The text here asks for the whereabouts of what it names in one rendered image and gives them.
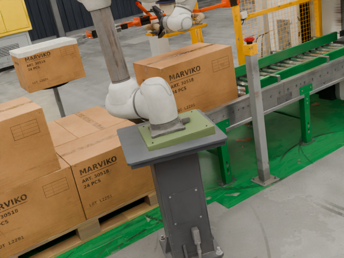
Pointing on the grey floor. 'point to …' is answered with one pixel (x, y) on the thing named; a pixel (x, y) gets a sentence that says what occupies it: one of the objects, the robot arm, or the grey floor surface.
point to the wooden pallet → (94, 227)
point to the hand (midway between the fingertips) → (151, 22)
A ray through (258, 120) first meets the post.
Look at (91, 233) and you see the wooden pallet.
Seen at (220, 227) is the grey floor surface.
